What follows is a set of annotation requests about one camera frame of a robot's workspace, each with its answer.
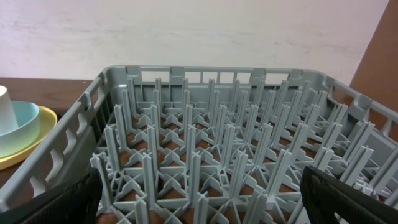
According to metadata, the white cup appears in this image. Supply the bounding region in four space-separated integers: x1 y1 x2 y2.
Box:
0 86 18 134

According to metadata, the light blue bowl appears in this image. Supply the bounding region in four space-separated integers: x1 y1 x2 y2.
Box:
1 101 40 158

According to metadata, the yellow plate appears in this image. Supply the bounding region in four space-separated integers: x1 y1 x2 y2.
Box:
1 106 58 170

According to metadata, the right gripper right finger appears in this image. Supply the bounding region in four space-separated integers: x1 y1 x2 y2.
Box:
300 166 397 224

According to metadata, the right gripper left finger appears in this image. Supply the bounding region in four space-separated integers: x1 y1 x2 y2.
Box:
1 168 103 224

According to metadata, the grey dishwasher rack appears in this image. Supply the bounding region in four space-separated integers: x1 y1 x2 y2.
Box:
1 66 397 223

